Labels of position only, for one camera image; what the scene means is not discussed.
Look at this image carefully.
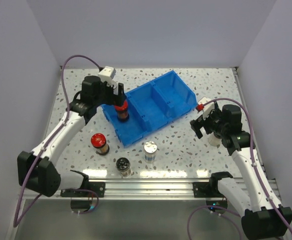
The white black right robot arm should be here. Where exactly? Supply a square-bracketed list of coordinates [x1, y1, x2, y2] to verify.
[190, 102, 292, 240]

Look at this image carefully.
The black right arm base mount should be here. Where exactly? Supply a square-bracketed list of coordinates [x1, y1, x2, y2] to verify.
[192, 182, 224, 198]

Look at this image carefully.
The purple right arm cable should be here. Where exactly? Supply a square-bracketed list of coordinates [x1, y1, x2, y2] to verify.
[187, 97, 292, 240]

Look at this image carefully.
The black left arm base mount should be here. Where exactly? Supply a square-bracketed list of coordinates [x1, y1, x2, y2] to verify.
[60, 181, 106, 198]

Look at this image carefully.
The black lid spice jar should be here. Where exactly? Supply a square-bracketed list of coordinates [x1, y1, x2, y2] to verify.
[116, 157, 132, 178]

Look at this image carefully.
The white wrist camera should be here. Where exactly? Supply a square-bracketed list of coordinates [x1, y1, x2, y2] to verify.
[196, 97, 215, 120]
[98, 66, 116, 85]

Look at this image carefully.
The silver lid blue label jar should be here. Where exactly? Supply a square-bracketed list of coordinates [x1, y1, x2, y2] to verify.
[144, 141, 158, 163]

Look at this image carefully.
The blue plastic divided bin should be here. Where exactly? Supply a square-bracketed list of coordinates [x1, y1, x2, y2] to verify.
[101, 70, 197, 147]

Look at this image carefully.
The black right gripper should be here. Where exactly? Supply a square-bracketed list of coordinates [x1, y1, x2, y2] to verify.
[191, 105, 228, 139]

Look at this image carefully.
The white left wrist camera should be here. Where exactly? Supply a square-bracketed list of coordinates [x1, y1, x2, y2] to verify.
[98, 66, 116, 85]

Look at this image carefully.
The red lid sauce jar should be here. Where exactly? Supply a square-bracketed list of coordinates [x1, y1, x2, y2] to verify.
[90, 133, 110, 156]
[114, 100, 129, 122]

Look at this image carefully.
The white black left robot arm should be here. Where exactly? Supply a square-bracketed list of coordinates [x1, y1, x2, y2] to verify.
[17, 75, 126, 197]

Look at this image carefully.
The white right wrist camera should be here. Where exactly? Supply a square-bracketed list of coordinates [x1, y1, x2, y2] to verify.
[196, 97, 215, 120]

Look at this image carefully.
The aluminium front rail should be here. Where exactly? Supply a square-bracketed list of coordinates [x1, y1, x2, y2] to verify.
[18, 177, 279, 201]

